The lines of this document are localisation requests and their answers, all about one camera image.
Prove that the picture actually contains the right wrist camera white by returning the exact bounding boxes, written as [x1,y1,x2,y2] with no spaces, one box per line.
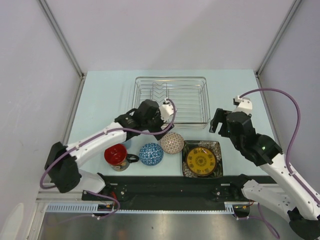
[232,95,253,115]

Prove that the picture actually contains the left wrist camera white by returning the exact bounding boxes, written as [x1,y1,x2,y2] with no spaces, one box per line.
[159,98,177,122]

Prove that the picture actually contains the aluminium frame post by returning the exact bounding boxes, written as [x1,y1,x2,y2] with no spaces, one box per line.
[255,0,304,78]
[36,0,85,80]

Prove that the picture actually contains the black floral square plate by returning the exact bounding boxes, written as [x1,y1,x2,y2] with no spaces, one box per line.
[182,140,223,179]

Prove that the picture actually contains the white slotted cable duct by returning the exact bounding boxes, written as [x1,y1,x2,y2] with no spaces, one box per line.
[44,201,237,215]

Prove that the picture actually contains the left aluminium frame post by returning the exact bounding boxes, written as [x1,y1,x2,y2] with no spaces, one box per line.
[36,0,85,80]

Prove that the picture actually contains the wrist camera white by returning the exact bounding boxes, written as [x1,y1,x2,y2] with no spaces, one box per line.
[159,98,177,122]
[232,95,253,115]

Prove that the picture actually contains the aluminium front rail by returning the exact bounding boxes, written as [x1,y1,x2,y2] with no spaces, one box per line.
[36,191,82,203]

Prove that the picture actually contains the purple cable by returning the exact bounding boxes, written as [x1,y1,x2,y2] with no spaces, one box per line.
[238,87,320,208]
[39,98,177,190]

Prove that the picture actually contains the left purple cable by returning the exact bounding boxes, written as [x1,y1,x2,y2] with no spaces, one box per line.
[39,98,177,190]

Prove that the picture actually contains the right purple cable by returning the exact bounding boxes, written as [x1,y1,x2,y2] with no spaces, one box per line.
[238,87,320,208]

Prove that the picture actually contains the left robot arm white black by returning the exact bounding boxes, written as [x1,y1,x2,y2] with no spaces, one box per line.
[39,98,177,200]

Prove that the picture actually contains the red black mug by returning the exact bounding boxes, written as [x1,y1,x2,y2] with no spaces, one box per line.
[104,144,140,172]

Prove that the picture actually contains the right aluminium frame post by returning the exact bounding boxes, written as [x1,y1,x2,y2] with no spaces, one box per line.
[255,0,304,78]

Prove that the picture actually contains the red brown patterned bowl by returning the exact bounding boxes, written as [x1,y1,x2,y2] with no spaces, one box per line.
[160,132,184,155]

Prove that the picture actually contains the blue patterned bowl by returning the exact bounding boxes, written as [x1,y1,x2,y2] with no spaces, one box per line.
[138,143,164,166]

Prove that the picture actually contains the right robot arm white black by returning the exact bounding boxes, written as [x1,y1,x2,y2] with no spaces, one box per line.
[209,108,320,240]

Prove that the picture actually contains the light blue cup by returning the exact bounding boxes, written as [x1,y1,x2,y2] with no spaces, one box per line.
[123,139,132,149]

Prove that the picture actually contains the yellow round plate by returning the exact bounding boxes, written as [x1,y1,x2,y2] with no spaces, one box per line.
[186,147,217,177]

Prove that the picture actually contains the wire metal dish rack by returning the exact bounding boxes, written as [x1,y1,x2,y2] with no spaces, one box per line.
[132,76,211,129]

